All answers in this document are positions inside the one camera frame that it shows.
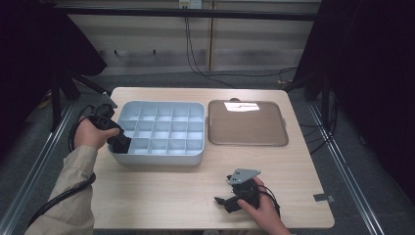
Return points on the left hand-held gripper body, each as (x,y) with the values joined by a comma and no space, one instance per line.
(104,122)

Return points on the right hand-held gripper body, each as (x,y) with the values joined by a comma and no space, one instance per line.
(246,189)

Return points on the white divided storage box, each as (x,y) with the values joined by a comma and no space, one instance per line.
(163,130)

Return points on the person's left hand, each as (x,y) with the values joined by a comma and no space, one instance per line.
(88,137)

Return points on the person's right hand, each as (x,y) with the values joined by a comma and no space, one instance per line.
(266,215)

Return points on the black metal stand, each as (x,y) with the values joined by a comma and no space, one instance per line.
(62,91)

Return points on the brown transparent lid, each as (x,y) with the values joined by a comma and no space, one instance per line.
(248,127)

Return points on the grey tape strip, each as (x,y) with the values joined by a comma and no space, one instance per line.
(323,197)

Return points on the black curtain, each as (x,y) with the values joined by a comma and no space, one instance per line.
(372,81)
(32,49)

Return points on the black horizontal bar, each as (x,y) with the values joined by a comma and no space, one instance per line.
(182,13)

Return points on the aluminium floor rail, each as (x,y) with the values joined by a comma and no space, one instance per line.
(36,169)
(345,169)

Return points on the white wall socket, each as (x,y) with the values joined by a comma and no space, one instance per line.
(190,4)

